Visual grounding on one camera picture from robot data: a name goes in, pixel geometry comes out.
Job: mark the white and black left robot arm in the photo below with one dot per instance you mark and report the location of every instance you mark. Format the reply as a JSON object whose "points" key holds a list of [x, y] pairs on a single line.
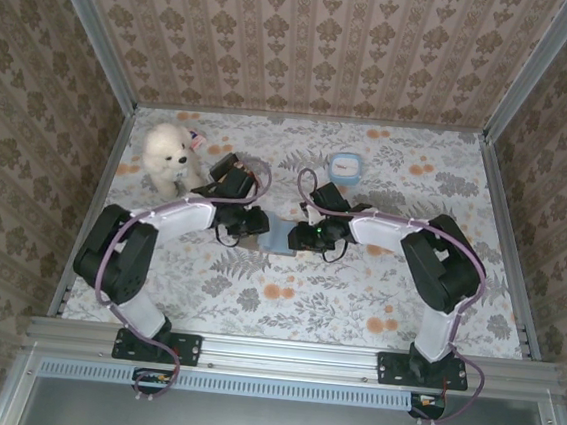
{"points": [[188, 216]]}

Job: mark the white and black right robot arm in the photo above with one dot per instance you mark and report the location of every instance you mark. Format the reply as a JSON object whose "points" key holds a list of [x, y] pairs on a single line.
{"points": [[377, 229]]}

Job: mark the light blue round container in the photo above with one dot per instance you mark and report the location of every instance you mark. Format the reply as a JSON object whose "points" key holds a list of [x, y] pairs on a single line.
{"points": [[344, 178]]}

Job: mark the black block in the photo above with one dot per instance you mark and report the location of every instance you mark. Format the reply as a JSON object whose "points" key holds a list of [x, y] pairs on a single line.
{"points": [[225, 163]]}

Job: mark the floral patterned table mat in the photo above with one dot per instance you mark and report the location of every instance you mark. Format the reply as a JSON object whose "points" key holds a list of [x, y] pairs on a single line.
{"points": [[305, 300]]}

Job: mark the pink and white plush tag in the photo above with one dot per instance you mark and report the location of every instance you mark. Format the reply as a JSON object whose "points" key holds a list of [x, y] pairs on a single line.
{"points": [[198, 141]]}

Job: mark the white plush dog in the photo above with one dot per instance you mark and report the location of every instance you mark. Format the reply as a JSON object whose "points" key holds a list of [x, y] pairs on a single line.
{"points": [[167, 146]]}

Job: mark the aluminium table end rail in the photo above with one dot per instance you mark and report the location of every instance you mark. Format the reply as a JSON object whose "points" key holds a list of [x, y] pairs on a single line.
{"points": [[312, 120]]}

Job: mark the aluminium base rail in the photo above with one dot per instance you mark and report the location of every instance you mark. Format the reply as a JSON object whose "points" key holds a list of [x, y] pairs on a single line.
{"points": [[290, 356]]}

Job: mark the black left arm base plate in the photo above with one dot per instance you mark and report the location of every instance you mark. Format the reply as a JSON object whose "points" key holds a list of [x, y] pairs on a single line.
{"points": [[185, 349]]}

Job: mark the aluminium table side rail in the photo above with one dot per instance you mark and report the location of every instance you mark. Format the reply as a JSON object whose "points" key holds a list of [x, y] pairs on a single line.
{"points": [[508, 244], [94, 204]]}

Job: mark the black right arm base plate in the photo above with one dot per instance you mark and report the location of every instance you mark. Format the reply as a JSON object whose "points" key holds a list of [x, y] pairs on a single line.
{"points": [[389, 368]]}

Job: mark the aluminium frame post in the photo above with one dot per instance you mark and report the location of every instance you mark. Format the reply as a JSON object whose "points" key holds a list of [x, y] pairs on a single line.
{"points": [[534, 71], [97, 29]]}

